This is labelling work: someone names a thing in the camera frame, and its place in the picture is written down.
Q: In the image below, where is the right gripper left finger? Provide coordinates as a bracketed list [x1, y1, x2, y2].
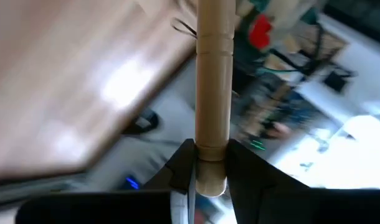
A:
[15, 139, 197, 224]

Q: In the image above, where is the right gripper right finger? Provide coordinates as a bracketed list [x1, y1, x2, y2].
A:
[226, 139, 380, 224]

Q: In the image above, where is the green necked wooden garden tool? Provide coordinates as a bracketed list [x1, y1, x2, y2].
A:
[194, 0, 236, 198]

